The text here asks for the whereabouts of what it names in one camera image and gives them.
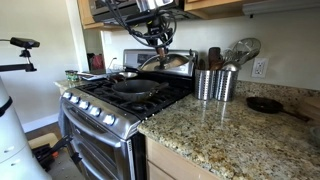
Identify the narrow wooden wall cabinet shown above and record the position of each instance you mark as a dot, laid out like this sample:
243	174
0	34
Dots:
86	13

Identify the silver steel frying pan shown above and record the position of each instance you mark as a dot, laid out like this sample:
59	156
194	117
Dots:
125	76

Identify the white wall outlet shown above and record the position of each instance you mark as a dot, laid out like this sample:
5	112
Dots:
259	67

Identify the wide wooden wall cabinet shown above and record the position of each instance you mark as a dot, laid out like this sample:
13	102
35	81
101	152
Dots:
213	6

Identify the red bag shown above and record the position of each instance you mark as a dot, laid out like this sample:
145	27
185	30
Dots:
97	62

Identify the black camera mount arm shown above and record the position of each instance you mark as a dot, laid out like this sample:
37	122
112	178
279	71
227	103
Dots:
20	66

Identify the dark wooden spatula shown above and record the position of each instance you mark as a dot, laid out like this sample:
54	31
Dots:
214	57

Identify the perforated steel utensil holder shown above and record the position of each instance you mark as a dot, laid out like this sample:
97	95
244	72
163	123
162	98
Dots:
226	86
204	85

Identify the dark slotted spoon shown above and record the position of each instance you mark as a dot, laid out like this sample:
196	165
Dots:
202	65

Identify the light wood base cabinet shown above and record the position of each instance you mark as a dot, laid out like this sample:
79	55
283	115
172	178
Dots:
166	163

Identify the stainless steel gas range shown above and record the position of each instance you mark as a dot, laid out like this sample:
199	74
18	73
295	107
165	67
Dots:
110	133

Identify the steel lid with wooden knob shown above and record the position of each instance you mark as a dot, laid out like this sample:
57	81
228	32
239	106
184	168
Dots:
166	62

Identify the white rounded machine housing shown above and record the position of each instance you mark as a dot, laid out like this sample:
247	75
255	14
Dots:
15	143

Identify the black camera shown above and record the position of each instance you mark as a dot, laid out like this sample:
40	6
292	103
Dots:
24	42

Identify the silver range knob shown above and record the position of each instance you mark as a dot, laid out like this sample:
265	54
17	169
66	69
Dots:
109	119
83	104
95	111
67	95
74	99

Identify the steel ladle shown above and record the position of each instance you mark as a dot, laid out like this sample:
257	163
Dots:
231	66

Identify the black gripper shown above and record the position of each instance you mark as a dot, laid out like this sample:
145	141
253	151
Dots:
158	30

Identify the small black cast-iron skillet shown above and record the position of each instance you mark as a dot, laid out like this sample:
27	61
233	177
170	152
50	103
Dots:
265	105

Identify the black floor clamp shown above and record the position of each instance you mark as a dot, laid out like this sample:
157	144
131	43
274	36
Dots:
50	153

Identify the over-range microwave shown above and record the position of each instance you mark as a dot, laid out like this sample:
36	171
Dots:
106	8

